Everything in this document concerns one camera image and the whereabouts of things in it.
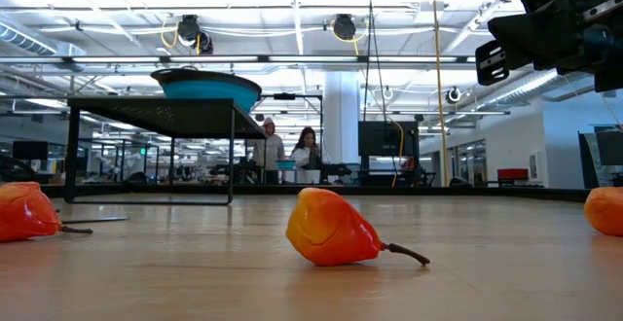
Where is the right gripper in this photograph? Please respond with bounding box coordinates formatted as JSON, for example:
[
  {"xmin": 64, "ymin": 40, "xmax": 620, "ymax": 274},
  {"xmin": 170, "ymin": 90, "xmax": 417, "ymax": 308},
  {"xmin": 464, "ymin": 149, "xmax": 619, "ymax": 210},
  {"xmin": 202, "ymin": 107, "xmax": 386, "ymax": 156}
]
[{"xmin": 475, "ymin": 0, "xmax": 623, "ymax": 93}]

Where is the orange-red toy pear with stem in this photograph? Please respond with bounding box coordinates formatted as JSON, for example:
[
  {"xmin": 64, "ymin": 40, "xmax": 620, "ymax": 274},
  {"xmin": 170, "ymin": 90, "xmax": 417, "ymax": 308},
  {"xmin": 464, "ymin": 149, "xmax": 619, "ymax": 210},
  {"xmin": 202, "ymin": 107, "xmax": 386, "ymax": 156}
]
[
  {"xmin": 0, "ymin": 181, "xmax": 93, "ymax": 243},
  {"xmin": 285, "ymin": 187, "xmax": 431, "ymax": 268}
]

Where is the blue collapsible colander black rim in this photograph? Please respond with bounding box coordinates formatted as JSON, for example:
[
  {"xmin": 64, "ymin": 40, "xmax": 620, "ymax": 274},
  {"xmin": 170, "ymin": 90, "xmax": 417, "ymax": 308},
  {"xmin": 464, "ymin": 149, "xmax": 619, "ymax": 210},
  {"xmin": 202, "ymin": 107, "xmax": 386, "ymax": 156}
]
[{"xmin": 150, "ymin": 66, "xmax": 263, "ymax": 113}]

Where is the orange plush fruit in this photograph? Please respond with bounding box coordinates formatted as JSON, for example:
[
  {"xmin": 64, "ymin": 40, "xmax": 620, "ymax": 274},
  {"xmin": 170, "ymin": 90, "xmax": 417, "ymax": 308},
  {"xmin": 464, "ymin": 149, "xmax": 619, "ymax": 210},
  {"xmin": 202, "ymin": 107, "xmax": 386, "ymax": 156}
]
[{"xmin": 583, "ymin": 186, "xmax": 623, "ymax": 237}]

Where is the large black screen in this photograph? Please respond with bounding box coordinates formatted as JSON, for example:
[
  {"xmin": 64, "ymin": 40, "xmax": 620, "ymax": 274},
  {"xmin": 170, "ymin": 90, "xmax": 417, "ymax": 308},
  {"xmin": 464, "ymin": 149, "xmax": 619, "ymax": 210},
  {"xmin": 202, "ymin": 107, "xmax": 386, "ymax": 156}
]
[{"xmin": 577, "ymin": 125, "xmax": 623, "ymax": 190}]

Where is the red box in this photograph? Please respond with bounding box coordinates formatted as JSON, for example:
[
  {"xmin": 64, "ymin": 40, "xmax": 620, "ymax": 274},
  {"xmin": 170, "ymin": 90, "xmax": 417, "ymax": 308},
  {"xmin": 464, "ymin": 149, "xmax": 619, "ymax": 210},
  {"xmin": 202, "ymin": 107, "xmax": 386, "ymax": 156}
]
[{"xmin": 496, "ymin": 167, "xmax": 530, "ymax": 182}]

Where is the black monitor on stand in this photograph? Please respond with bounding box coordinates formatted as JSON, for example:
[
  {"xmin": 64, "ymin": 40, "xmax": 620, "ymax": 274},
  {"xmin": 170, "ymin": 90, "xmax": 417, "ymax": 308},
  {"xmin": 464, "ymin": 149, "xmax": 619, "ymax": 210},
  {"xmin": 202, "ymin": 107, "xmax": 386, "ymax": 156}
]
[{"xmin": 357, "ymin": 120, "xmax": 420, "ymax": 158}]

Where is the white building pillar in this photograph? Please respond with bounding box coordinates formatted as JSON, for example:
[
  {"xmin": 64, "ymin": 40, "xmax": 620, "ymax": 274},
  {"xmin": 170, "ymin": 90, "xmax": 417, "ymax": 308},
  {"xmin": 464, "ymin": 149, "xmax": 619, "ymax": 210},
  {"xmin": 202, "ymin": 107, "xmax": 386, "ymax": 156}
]
[{"xmin": 323, "ymin": 71, "xmax": 362, "ymax": 184}]

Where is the person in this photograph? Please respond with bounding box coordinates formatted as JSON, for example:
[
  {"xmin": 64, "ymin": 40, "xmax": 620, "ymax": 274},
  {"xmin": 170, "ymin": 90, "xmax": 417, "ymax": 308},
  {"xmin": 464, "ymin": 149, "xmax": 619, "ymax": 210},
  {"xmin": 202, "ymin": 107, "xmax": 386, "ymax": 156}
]
[
  {"xmin": 290, "ymin": 125, "xmax": 322, "ymax": 185},
  {"xmin": 250, "ymin": 116, "xmax": 287, "ymax": 185}
]

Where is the black perforated metal rack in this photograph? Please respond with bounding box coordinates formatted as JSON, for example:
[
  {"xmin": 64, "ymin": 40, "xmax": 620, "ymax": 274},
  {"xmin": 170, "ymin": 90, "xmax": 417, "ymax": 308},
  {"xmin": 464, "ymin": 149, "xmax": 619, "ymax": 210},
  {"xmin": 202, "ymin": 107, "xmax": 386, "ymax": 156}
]
[{"xmin": 64, "ymin": 96, "xmax": 269, "ymax": 206}]

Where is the small black monitor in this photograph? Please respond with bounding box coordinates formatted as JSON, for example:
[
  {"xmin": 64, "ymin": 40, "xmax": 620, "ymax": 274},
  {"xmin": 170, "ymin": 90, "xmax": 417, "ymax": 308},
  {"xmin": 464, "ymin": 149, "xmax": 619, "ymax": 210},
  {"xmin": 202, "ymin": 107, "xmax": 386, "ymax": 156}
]
[{"xmin": 12, "ymin": 140, "xmax": 50, "ymax": 161}]

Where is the yellow hanging cable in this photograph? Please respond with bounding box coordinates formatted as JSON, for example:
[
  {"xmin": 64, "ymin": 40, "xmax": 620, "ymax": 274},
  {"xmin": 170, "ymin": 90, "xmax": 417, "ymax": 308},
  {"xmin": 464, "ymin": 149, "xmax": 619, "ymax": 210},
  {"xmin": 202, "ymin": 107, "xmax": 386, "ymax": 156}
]
[{"xmin": 430, "ymin": 0, "xmax": 450, "ymax": 186}]

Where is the black hanging cable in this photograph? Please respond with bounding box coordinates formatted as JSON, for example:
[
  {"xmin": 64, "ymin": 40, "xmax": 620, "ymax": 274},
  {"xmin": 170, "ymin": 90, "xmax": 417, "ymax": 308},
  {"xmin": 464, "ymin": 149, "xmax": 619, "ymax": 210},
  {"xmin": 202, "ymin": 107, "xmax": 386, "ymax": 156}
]
[
  {"xmin": 362, "ymin": 0, "xmax": 373, "ymax": 123},
  {"xmin": 369, "ymin": 0, "xmax": 390, "ymax": 123}
]

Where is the yellow cable by monitor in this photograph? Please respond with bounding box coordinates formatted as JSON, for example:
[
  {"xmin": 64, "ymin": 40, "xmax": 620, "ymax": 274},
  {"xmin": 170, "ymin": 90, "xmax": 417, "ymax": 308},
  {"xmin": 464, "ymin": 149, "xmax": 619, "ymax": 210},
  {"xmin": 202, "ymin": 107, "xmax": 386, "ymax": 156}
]
[{"xmin": 387, "ymin": 115, "xmax": 406, "ymax": 189}]

